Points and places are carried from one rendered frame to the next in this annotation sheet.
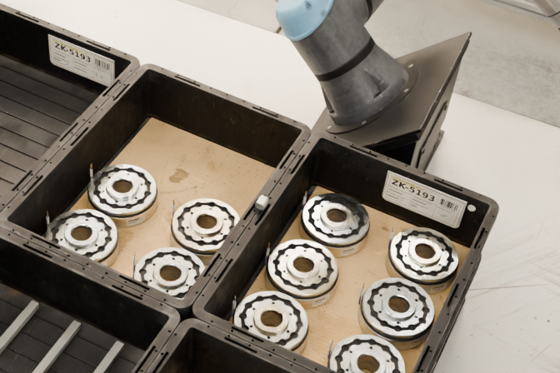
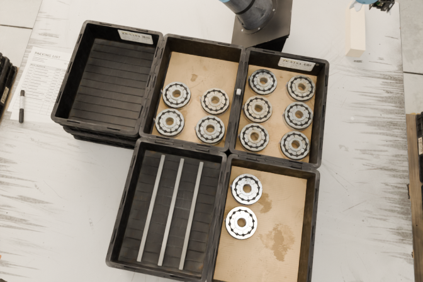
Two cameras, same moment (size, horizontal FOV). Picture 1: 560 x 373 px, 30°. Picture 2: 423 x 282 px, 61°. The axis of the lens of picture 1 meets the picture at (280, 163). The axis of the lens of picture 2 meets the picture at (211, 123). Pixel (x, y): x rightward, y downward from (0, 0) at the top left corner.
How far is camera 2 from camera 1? 0.56 m
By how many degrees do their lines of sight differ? 27
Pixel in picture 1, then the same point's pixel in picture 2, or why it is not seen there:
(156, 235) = (196, 109)
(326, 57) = (238, 6)
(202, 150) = (198, 62)
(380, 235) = (280, 80)
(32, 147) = (131, 82)
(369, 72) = (257, 6)
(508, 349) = (332, 104)
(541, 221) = (330, 42)
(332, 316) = (273, 124)
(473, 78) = not seen: outside the picture
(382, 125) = (268, 30)
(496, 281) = not seen: hidden behind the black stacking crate
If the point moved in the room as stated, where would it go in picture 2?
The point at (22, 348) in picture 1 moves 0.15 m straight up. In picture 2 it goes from (166, 175) to (161, 165)
